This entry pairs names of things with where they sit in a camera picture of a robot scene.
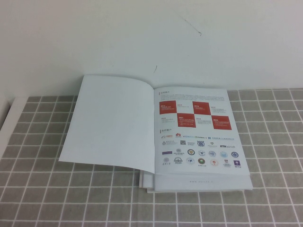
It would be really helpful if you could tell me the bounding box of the grey checked tablecloth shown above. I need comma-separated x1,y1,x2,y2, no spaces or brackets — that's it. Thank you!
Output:
0,87,303,227

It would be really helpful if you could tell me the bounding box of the brochure with orange logo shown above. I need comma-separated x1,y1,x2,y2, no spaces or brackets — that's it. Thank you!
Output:
145,172,247,194

